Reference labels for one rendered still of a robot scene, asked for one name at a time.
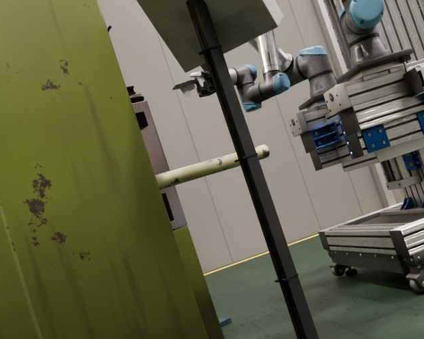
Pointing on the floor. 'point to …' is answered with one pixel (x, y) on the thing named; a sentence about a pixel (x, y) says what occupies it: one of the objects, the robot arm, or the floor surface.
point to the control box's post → (254, 170)
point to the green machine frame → (79, 179)
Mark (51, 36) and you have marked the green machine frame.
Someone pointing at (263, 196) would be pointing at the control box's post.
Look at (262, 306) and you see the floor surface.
